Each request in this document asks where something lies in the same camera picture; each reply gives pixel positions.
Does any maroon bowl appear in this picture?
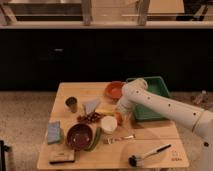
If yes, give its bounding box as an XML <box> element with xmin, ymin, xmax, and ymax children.
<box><xmin>66</xmin><ymin>124</ymin><xmax>93</xmax><ymax>151</ymax></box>

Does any dark red grape bunch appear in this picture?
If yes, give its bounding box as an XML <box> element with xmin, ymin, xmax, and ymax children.
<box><xmin>77</xmin><ymin>112</ymin><xmax>101</xmax><ymax>124</ymax></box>

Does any dark metal cup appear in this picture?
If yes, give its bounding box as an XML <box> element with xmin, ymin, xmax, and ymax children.
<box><xmin>65</xmin><ymin>97</ymin><xmax>78</xmax><ymax>113</ymax></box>

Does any silver fork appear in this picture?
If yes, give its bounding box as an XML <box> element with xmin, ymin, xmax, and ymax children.
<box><xmin>103</xmin><ymin>134</ymin><xmax>135</xmax><ymax>144</ymax></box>

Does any brown wooden block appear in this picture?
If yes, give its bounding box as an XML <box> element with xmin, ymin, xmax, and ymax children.
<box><xmin>49</xmin><ymin>150</ymin><xmax>75</xmax><ymax>164</ymax></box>

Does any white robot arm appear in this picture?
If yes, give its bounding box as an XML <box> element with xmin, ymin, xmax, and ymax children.
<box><xmin>116</xmin><ymin>78</ymin><xmax>213</xmax><ymax>171</ymax></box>

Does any black white dish brush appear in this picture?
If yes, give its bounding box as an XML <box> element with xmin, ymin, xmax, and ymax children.
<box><xmin>128</xmin><ymin>144</ymin><xmax>171</xmax><ymax>167</ymax></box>

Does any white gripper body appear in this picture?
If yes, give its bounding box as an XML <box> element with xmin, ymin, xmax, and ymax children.
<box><xmin>116</xmin><ymin>96</ymin><xmax>134</xmax><ymax>115</ymax></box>

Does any blue grey folded cloth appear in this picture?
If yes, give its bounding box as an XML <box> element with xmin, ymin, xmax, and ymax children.
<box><xmin>83</xmin><ymin>98</ymin><xmax>100</xmax><ymax>114</ymax></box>

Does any green cucumber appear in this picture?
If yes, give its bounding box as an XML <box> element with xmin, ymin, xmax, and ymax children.
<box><xmin>85</xmin><ymin>127</ymin><xmax>102</xmax><ymax>151</ymax></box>

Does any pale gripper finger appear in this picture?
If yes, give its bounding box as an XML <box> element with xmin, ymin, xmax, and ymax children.
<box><xmin>124</xmin><ymin>113</ymin><xmax>132</xmax><ymax>126</ymax></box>

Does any green plastic tray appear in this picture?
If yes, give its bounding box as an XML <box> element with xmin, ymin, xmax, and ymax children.
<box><xmin>133</xmin><ymin>76</ymin><xmax>170</xmax><ymax>122</ymax></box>

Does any orange plastic bowl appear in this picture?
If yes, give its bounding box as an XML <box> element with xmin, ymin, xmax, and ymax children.
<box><xmin>104</xmin><ymin>81</ymin><xmax>124</xmax><ymax>99</ymax></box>

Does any white paper cup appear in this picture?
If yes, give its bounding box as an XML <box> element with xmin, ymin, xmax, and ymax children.
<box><xmin>101</xmin><ymin>116</ymin><xmax>117</xmax><ymax>134</ymax></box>

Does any red yellow apple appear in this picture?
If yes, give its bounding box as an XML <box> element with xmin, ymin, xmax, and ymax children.
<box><xmin>114</xmin><ymin>112</ymin><xmax>123</xmax><ymax>126</ymax></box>

